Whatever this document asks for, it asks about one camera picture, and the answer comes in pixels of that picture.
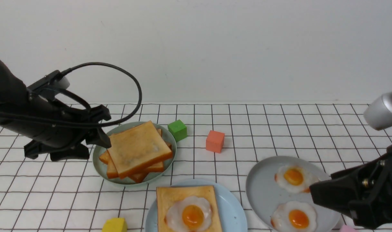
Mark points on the green plate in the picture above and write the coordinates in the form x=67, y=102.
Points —
x=138, y=147

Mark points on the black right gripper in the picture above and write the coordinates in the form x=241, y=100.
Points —
x=363, y=192

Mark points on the fried egg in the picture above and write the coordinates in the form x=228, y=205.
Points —
x=295, y=179
x=294, y=216
x=192, y=214

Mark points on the light blue plate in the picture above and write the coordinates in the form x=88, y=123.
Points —
x=231, y=213

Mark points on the toast slice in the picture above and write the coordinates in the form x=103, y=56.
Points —
x=154, y=167
x=168, y=196
x=138, y=148

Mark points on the white grid tablecloth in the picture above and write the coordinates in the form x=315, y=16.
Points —
x=70, y=196

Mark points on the yellow foam cube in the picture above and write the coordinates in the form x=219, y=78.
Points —
x=115, y=225

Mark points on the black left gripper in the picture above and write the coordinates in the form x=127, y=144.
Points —
x=60, y=142

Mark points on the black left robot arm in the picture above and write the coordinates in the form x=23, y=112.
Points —
x=14, y=102

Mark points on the orange foam cube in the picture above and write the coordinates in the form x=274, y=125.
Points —
x=215, y=141

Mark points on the toast slice top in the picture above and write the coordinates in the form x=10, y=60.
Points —
x=138, y=148

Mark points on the green foam cube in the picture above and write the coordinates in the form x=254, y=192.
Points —
x=178, y=129

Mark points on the grey plate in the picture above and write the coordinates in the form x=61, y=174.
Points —
x=264, y=194

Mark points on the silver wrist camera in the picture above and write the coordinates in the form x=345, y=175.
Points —
x=378, y=115

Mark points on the pink foam cube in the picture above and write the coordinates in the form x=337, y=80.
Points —
x=346, y=228

